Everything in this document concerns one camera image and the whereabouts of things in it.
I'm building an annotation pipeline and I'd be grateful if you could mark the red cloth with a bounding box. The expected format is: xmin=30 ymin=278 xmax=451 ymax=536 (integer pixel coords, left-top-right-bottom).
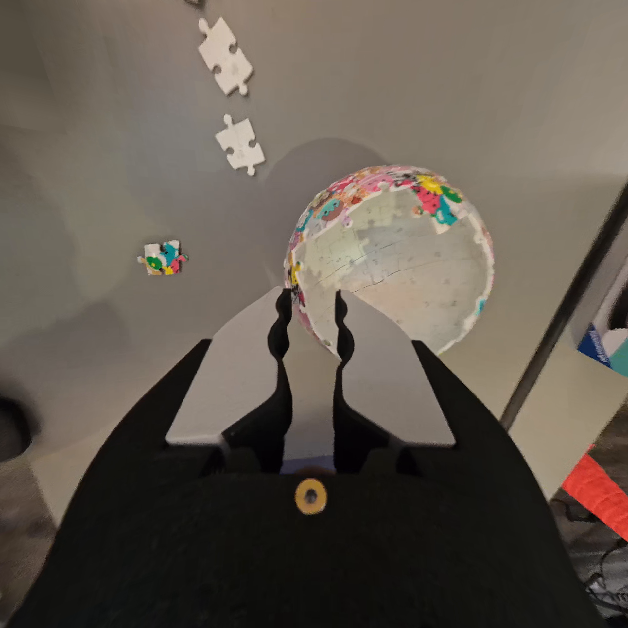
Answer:
xmin=561 ymin=444 xmax=628 ymax=543

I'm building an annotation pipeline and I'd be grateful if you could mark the blue teal box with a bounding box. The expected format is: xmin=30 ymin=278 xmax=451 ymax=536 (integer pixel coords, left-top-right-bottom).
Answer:
xmin=576 ymin=321 xmax=628 ymax=378

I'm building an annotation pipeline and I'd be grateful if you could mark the colourful puzzle ball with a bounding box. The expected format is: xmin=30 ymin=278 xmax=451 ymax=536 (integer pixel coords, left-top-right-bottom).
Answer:
xmin=284 ymin=164 xmax=495 ymax=356

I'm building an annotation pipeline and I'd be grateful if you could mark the black ball stand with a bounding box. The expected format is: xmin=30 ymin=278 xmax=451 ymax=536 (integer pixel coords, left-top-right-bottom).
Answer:
xmin=0 ymin=392 xmax=34 ymax=463

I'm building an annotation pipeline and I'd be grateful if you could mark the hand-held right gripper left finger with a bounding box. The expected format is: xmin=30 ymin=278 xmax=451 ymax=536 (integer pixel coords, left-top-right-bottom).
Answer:
xmin=164 ymin=287 xmax=294 ymax=474

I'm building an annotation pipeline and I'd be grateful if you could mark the teal green print jigsaw piece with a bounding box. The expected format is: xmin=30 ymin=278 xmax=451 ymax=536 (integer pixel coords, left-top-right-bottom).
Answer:
xmin=137 ymin=239 xmax=189 ymax=276

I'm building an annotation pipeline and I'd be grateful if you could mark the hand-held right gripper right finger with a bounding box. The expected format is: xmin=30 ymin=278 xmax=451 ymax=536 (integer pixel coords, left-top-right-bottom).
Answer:
xmin=333 ymin=289 xmax=457 ymax=474

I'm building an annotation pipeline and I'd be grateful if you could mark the dark grey bundle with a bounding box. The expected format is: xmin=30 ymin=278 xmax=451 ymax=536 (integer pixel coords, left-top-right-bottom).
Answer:
xmin=584 ymin=540 xmax=628 ymax=620

